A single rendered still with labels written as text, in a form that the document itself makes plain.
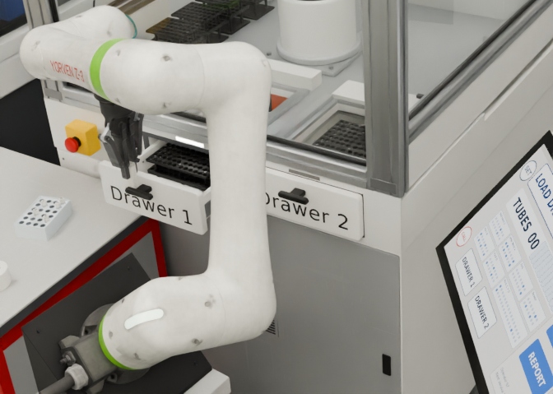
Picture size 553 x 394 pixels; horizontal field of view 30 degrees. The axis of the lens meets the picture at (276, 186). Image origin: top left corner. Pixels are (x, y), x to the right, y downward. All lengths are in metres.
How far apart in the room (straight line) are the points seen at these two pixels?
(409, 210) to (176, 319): 0.67
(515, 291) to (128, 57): 0.73
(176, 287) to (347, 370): 0.87
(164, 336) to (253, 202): 0.28
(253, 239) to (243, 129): 0.19
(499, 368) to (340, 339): 0.87
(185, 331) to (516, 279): 0.55
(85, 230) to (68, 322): 0.58
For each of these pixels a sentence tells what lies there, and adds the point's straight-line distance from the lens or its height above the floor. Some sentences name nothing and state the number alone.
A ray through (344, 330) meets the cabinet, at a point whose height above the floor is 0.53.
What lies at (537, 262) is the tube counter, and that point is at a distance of 1.70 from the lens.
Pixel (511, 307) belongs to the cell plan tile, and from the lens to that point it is 1.70.
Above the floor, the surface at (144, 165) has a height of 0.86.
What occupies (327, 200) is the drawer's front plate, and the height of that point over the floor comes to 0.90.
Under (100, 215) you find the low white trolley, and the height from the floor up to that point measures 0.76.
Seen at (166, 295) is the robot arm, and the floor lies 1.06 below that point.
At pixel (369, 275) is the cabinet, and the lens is 2.30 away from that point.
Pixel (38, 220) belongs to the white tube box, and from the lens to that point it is 2.49.
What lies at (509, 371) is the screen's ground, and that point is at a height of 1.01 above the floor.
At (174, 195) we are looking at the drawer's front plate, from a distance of 2.28.
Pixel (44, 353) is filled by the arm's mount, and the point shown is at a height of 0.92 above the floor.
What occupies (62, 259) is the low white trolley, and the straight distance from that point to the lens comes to 2.40.
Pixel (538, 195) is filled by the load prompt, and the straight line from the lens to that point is 1.79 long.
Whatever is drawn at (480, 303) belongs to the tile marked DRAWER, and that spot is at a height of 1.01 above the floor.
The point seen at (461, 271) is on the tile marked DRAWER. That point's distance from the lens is 1.86.
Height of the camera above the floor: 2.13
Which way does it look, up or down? 33 degrees down
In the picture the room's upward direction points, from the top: 5 degrees counter-clockwise
